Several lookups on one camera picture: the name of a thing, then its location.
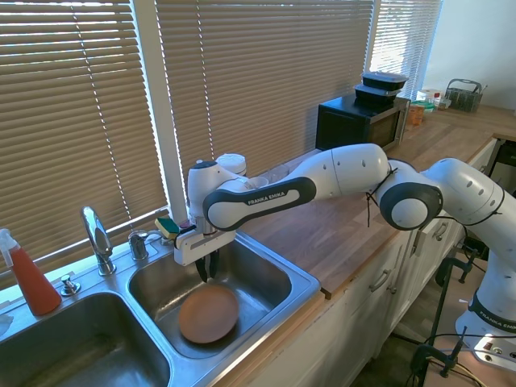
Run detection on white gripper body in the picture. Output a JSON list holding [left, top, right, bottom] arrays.
[[173, 230, 236, 267]]

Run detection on orange plastic plate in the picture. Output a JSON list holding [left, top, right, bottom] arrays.
[[177, 284, 239, 345]]

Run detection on stainless double basin sink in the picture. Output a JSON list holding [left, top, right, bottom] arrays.
[[0, 223, 323, 387]]

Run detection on chrome sink faucet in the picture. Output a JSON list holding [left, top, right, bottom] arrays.
[[79, 206, 118, 277]]

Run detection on chrome sink knob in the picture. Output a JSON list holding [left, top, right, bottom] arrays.
[[60, 274, 82, 298]]

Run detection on yellow green sponge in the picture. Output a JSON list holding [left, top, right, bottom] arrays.
[[155, 217, 181, 239]]

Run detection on chrome soap dispenser pump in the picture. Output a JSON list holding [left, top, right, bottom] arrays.
[[127, 229, 163, 261]]

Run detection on white wipes canister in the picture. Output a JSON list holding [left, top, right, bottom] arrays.
[[214, 152, 248, 179]]

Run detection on white window mullion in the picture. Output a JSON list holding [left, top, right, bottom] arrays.
[[131, 0, 191, 222]]

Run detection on white kitchen cabinets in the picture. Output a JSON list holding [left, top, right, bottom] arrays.
[[217, 139, 501, 387]]

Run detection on red spray bottle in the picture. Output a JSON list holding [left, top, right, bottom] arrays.
[[0, 228, 63, 317]]

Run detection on medium beige window blind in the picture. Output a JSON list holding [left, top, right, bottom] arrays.
[[155, 0, 377, 207]]

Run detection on black microwave oven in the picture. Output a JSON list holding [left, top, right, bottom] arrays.
[[314, 94, 412, 153]]

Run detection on wide beige window blind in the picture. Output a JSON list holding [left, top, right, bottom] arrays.
[[0, 0, 171, 289]]

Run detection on black food container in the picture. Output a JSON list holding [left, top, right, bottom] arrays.
[[353, 83, 400, 107], [361, 71, 409, 91]]

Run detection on black bar clamp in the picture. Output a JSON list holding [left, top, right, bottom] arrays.
[[435, 248, 491, 285], [412, 325, 469, 378]]

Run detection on orange cardboard box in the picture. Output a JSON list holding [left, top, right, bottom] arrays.
[[406, 105, 427, 127]]

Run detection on white plastic container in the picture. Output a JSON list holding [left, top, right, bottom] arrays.
[[416, 87, 443, 105]]

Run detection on narrow beige window blind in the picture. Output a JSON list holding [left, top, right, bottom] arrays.
[[368, 0, 443, 101]]

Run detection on grey cutlery caddy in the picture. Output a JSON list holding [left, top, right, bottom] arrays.
[[444, 78, 485, 114]]

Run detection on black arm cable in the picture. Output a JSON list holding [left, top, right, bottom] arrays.
[[364, 166, 505, 229]]

